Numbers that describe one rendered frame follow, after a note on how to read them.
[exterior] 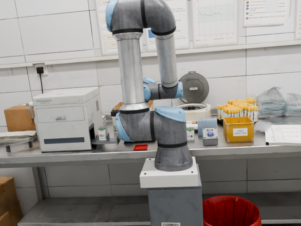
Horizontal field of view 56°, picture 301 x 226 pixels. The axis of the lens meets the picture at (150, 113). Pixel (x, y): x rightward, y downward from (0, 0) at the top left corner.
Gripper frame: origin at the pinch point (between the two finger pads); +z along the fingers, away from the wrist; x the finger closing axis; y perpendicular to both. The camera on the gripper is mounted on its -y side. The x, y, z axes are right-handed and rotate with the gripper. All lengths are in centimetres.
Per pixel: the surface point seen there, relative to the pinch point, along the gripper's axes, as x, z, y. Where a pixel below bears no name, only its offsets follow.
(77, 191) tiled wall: 60, 80, -15
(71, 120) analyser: -4.5, 0.7, -25.6
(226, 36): 59, -75, 33
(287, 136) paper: 0, -40, 75
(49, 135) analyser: -4.5, 13.8, -33.4
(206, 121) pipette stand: 7.6, -26.9, 37.9
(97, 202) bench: 49, 73, 3
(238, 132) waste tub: -2, -31, 53
